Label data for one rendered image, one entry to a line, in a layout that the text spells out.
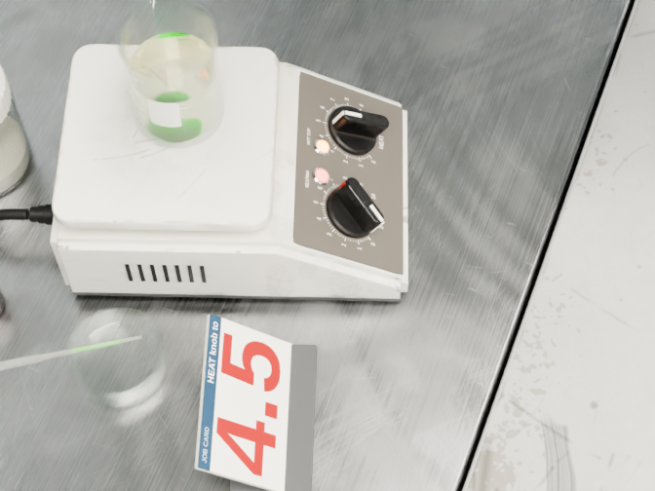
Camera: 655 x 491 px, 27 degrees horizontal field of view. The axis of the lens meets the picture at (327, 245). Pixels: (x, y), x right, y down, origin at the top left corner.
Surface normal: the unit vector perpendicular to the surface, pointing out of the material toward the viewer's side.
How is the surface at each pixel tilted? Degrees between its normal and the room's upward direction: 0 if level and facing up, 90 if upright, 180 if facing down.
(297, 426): 0
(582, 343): 0
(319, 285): 90
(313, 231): 30
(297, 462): 0
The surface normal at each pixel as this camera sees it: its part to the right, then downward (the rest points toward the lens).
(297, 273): -0.02, 0.88
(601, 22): 0.00, -0.48
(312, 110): 0.50, -0.40
